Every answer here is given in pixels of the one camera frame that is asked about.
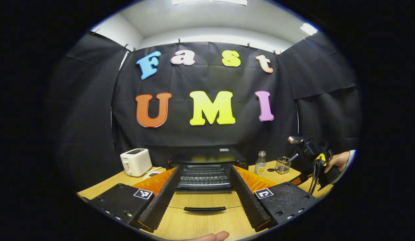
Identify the small ceiling light panel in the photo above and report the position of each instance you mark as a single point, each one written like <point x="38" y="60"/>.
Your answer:
<point x="309" y="28"/>

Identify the small white dish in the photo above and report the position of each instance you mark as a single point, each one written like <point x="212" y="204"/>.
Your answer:
<point x="153" y="174"/>

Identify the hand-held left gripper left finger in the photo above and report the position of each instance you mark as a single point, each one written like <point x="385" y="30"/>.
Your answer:
<point x="160" y="204"/>

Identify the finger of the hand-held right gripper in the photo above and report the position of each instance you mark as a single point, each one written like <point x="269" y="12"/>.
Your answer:
<point x="299" y="180"/>

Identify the white toaster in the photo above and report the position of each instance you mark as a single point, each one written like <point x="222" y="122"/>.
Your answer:
<point x="135" y="162"/>

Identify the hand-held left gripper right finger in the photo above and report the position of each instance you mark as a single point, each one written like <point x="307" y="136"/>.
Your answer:
<point x="249" y="201"/>

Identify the black backdrop cloth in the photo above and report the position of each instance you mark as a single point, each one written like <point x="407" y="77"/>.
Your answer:
<point x="210" y="80"/>

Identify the black electric oven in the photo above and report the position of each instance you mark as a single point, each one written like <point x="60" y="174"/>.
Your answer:
<point x="204" y="157"/>

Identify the clear glass bottle yellow label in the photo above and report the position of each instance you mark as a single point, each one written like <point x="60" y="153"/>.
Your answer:
<point x="260" y="165"/>

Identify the large ceiling light panel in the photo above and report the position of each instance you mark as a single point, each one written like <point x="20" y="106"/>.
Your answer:
<point x="210" y="1"/>

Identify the textured glass cup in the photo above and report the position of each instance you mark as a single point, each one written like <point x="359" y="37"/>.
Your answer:
<point x="282" y="165"/>

